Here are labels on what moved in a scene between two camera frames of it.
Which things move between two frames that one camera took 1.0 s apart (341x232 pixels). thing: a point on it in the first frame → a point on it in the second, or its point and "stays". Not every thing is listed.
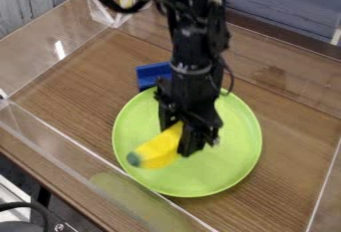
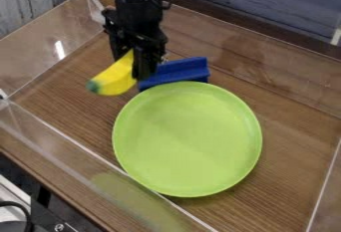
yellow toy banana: x=158 y=152 → x=115 y=80
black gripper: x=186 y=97 → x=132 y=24
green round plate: x=211 y=171 stays
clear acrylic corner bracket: x=102 y=12 stays
